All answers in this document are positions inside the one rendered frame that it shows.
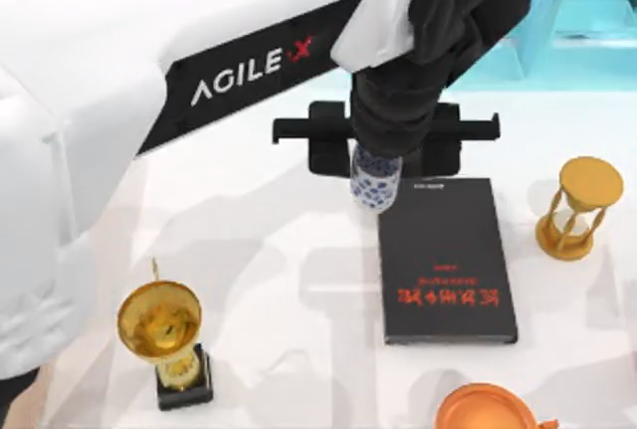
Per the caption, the blue and white patterned cup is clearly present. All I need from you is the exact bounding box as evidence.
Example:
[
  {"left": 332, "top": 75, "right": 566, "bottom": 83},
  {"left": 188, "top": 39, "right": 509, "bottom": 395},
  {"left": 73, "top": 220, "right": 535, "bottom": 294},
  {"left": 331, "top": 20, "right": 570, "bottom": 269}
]
[{"left": 349, "top": 143, "right": 404, "bottom": 215}]

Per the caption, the black book with red lettering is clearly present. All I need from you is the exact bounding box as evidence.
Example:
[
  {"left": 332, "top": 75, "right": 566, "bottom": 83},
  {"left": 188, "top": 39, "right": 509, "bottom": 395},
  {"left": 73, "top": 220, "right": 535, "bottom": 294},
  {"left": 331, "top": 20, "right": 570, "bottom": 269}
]
[{"left": 376, "top": 176, "right": 520, "bottom": 347}]

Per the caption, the gold trophy with black base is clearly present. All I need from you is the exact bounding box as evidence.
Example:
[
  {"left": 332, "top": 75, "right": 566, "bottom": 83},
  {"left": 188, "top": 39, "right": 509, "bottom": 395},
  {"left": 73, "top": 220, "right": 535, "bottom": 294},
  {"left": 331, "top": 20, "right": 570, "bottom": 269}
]
[{"left": 115, "top": 256, "right": 214, "bottom": 411}]

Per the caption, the light blue rack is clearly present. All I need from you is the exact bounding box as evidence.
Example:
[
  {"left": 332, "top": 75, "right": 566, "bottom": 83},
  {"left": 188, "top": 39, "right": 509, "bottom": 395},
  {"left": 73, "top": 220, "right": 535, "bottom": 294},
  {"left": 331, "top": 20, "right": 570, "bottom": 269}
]
[{"left": 505, "top": 0, "right": 637, "bottom": 80}]

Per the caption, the golden hourglass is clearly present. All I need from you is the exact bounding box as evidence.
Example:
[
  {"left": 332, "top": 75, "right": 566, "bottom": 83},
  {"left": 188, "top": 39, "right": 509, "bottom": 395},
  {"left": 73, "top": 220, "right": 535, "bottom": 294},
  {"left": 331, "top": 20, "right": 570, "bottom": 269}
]
[{"left": 534, "top": 155, "right": 625, "bottom": 263}]

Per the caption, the copper orange plant pot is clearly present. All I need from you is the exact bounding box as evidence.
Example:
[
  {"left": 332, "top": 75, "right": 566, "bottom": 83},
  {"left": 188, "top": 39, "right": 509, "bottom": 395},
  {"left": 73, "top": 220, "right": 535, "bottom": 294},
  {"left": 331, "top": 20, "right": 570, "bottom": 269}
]
[{"left": 434, "top": 382, "right": 559, "bottom": 429}]

